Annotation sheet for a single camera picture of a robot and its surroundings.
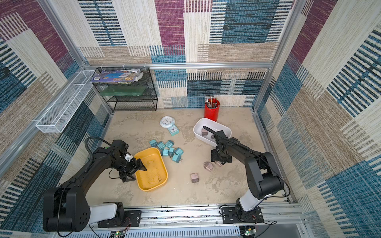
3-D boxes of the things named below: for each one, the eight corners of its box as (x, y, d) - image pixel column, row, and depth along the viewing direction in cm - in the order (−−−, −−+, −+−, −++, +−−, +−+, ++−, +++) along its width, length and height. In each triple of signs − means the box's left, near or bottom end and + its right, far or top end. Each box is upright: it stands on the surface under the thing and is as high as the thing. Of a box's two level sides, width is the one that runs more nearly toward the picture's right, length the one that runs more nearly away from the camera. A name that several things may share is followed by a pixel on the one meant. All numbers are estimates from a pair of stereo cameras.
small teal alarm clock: (172, 136, 106) (171, 134, 104) (167, 130, 110) (167, 128, 108) (180, 132, 108) (179, 130, 106) (175, 126, 112) (175, 124, 110)
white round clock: (165, 130, 109) (164, 127, 107) (158, 122, 114) (157, 120, 112) (176, 122, 114) (176, 120, 112) (168, 116, 118) (168, 113, 116)
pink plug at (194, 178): (190, 184, 86) (190, 183, 84) (190, 174, 90) (190, 172, 88) (198, 184, 86) (198, 183, 84) (198, 174, 90) (198, 172, 88)
